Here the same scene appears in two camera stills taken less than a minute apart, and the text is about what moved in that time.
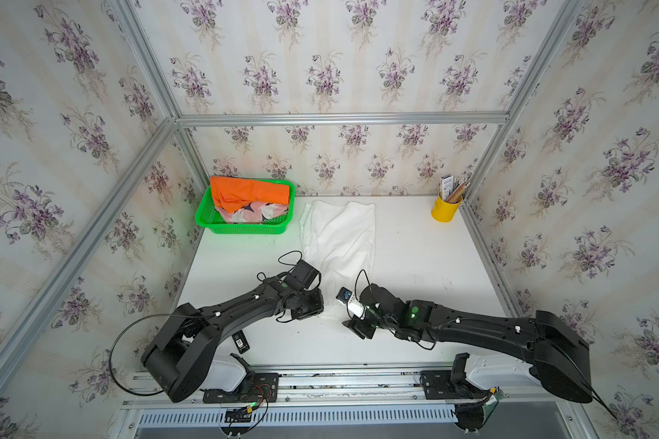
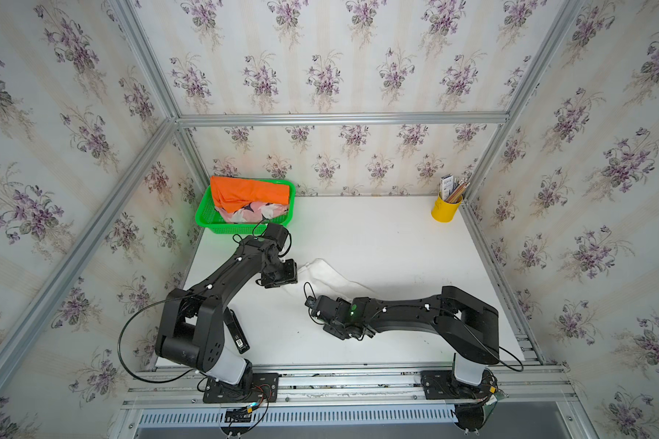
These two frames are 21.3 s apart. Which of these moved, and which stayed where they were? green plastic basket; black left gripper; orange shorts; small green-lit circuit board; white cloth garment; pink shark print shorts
Moved: black left gripper; white cloth garment
Stayed: pink shark print shorts; orange shorts; green plastic basket; small green-lit circuit board
